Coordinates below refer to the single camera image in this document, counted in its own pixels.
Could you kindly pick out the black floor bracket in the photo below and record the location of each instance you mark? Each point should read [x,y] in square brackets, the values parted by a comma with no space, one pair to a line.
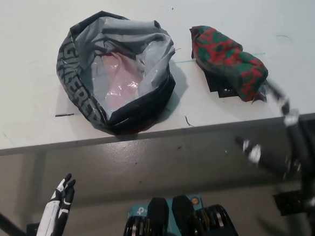
[288,203]
[34,230]

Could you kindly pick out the white and black left hand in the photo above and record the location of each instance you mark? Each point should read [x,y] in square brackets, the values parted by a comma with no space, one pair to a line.
[52,217]

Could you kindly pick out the robot left black ribbed block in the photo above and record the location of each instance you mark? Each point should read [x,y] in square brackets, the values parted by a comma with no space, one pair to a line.
[138,232]

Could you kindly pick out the black table leg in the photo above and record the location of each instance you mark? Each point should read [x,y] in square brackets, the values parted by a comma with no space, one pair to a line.
[8,223]

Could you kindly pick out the black plastic bag grey lettering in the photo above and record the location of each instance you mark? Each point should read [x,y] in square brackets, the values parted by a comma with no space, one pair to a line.
[70,75]

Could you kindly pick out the robot black ribbed block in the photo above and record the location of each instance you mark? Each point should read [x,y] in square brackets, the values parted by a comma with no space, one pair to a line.
[138,232]
[208,228]

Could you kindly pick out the robot right black ribbed block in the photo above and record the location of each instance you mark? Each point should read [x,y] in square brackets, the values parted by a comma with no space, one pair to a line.
[208,228]

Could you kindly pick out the red green coffee bean bag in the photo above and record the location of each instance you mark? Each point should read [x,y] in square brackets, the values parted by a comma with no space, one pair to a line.
[222,46]

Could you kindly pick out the black tape patch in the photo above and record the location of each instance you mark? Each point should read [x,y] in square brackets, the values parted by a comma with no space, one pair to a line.
[220,89]

